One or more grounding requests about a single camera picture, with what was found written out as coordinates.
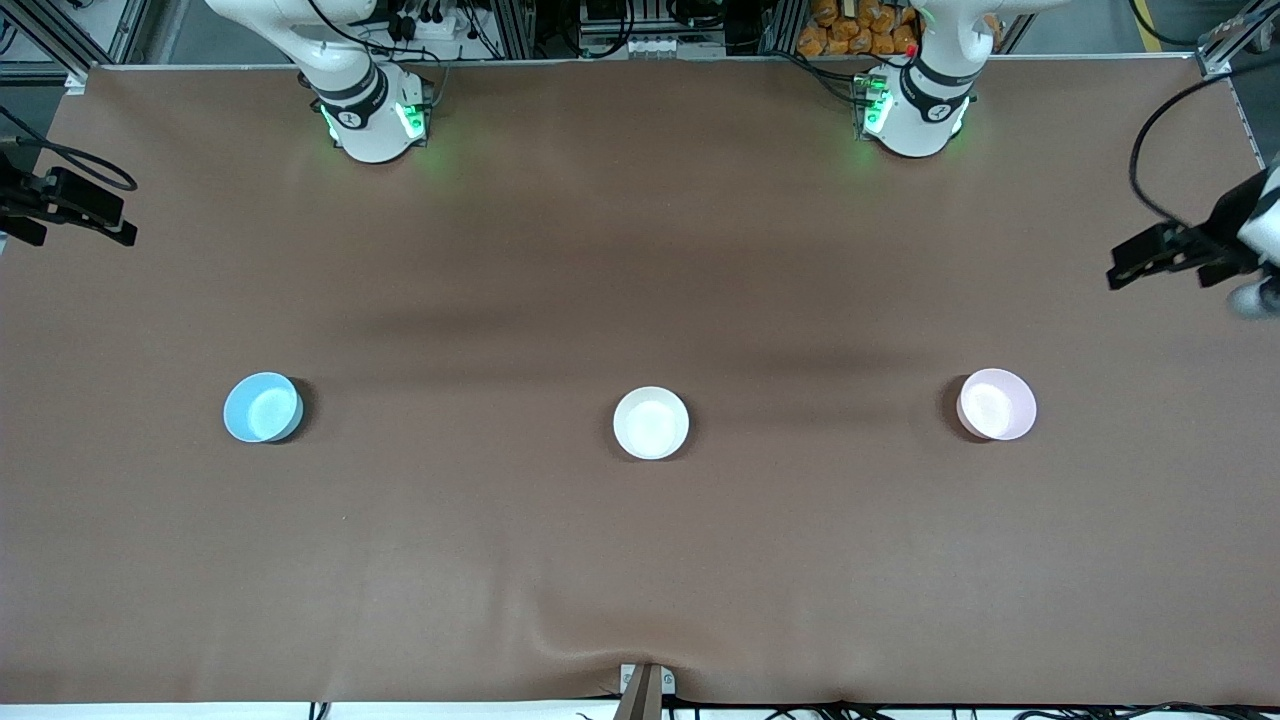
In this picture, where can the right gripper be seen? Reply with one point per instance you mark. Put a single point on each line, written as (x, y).
(14, 192)

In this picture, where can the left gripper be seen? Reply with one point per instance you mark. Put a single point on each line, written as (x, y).
(1224, 219)

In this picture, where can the pink plastic bowl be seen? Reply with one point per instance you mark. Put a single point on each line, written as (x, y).
(995, 405)

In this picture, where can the light blue plastic bowl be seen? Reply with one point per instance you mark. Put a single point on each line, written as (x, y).
(262, 408)

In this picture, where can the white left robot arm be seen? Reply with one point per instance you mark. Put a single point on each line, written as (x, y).
(920, 110)

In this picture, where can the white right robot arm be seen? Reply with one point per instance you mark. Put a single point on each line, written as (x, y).
(365, 110)

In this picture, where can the white plastic bowl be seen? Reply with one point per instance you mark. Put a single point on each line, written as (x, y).
(651, 423)

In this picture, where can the orange snack packs pile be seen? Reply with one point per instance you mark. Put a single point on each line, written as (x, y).
(860, 28)

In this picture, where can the white power strip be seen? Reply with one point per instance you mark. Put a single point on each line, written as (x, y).
(430, 25)

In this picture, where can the brown table mat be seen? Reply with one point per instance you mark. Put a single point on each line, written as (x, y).
(640, 260)

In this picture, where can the aluminium frame profile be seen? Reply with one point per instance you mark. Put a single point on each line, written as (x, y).
(1235, 35)
(45, 35)

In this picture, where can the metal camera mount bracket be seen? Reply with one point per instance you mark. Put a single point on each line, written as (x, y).
(646, 690)

